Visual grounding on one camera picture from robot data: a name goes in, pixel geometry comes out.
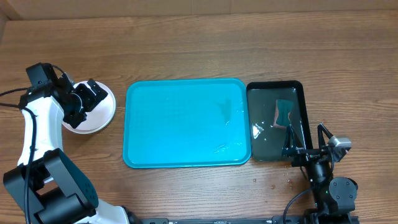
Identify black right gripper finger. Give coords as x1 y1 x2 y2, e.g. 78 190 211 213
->
317 123 333 149
284 124 303 149

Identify white pink plate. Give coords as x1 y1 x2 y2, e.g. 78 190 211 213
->
62 82 117 134

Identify green orange sponge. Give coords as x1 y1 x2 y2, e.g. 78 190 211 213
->
273 99 294 129

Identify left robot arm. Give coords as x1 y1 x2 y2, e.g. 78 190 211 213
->
3 71 140 223

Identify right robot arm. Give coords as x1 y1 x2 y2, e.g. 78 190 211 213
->
281 124 359 224

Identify black water tray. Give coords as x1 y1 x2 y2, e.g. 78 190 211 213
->
246 80 313 161

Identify teal plastic tray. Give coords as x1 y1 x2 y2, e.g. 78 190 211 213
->
123 78 251 169

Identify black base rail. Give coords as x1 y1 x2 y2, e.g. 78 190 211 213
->
141 215 312 224

